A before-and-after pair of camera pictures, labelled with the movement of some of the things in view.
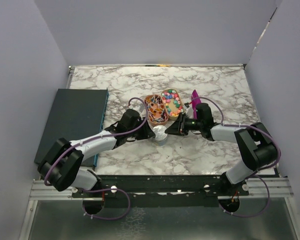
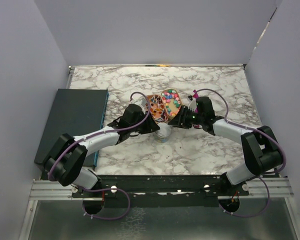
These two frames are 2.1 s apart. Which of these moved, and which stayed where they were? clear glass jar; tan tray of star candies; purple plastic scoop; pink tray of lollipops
Moved: clear glass jar
Stayed: pink tray of lollipops; purple plastic scoop; tan tray of star candies
